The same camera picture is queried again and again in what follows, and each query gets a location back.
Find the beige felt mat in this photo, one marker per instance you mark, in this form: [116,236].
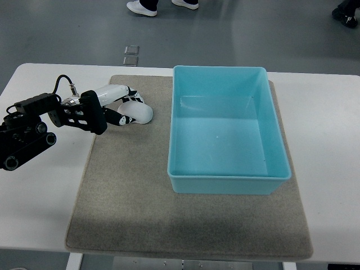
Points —
[126,205]

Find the white table leg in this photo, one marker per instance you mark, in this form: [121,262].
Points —
[74,261]

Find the metal floor plate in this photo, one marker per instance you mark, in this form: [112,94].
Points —
[130,61]
[131,50]

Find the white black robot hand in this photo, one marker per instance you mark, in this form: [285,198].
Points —
[99,106]

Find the white sneaker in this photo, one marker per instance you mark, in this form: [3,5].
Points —
[137,8]
[182,3]

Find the black shoe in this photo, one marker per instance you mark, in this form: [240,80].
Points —
[345,13]

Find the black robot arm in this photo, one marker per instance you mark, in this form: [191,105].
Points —
[24,135]

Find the blue plastic box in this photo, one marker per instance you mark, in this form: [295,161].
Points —
[225,136]

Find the upper metal floor plate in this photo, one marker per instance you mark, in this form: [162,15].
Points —
[131,50]

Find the lower metal floor plate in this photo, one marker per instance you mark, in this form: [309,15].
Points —
[130,61]

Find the metal table base plate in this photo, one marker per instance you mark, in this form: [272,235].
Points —
[180,264]

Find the white frog toy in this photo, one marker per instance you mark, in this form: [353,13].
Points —
[134,112]

